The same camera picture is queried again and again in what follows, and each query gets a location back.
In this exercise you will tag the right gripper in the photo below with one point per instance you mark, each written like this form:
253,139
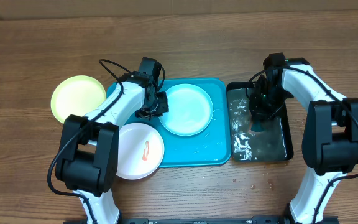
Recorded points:
260,113

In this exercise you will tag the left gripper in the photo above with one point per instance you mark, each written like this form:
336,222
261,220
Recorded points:
163,108

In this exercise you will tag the green orange sponge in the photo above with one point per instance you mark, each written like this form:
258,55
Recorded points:
258,126

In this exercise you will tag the light blue plate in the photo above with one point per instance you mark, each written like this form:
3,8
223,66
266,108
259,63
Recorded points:
190,110

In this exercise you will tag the white plate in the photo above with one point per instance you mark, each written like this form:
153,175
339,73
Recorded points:
141,151

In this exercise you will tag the yellow-green plate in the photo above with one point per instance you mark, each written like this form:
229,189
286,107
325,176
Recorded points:
76,95

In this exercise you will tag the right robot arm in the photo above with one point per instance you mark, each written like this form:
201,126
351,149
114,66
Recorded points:
330,140

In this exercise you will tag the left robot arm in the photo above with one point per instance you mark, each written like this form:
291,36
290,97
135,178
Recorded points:
86,163

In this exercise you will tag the black water tray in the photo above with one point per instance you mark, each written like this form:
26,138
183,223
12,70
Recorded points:
272,145

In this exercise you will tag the teal plastic tray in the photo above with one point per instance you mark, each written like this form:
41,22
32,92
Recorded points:
212,146

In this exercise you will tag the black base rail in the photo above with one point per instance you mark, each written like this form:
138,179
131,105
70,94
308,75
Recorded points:
254,220

